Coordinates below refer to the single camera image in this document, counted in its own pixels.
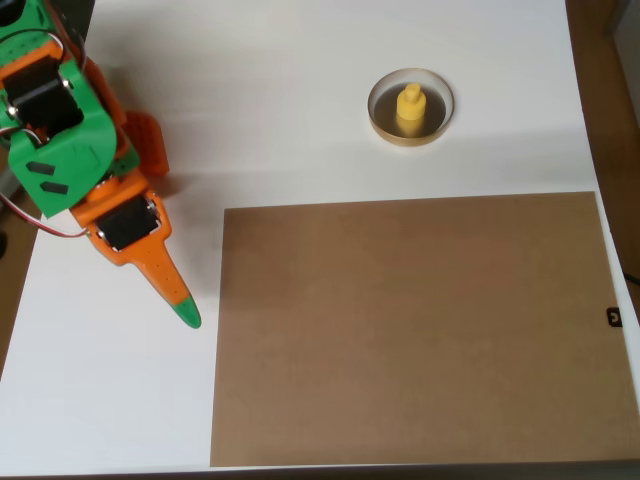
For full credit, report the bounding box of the round wooden-rimmed cup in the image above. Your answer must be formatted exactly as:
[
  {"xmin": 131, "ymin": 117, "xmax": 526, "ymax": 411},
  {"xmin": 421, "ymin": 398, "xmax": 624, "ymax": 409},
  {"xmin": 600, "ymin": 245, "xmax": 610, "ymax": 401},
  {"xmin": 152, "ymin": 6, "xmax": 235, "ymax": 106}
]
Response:
[{"xmin": 367, "ymin": 67, "xmax": 456, "ymax": 149}]

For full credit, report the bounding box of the small yellow plastic piece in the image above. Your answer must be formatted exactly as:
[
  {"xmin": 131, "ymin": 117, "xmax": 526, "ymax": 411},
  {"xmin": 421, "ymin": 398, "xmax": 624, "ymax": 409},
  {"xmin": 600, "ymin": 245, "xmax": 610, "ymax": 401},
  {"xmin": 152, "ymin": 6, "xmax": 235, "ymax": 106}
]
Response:
[{"xmin": 396, "ymin": 83, "xmax": 427, "ymax": 124}]

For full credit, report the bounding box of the white board sheet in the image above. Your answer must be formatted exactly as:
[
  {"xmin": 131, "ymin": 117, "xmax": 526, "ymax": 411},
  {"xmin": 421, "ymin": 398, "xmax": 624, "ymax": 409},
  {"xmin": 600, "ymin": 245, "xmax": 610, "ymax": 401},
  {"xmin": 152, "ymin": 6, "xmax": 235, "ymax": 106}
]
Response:
[{"xmin": 0, "ymin": 0, "xmax": 640, "ymax": 476}]

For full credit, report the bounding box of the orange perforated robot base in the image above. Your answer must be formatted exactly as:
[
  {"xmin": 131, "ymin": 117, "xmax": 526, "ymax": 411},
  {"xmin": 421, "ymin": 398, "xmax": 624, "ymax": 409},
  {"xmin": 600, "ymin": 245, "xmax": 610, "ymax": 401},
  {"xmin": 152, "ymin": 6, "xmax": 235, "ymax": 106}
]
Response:
[{"xmin": 124, "ymin": 109, "xmax": 170, "ymax": 177}]

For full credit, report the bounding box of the brown cardboard mat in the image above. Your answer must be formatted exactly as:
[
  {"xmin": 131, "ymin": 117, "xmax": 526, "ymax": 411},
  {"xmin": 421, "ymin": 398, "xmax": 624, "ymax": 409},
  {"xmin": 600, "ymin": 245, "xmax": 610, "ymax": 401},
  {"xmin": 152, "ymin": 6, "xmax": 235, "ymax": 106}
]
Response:
[{"xmin": 209, "ymin": 191, "xmax": 640, "ymax": 469}]

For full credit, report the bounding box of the red white servo cable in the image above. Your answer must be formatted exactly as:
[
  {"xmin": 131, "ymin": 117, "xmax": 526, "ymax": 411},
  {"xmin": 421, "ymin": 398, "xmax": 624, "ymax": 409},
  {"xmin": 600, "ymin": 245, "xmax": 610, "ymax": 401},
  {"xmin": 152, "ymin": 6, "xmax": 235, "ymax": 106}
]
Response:
[{"xmin": 0, "ymin": 192, "xmax": 90, "ymax": 239}]

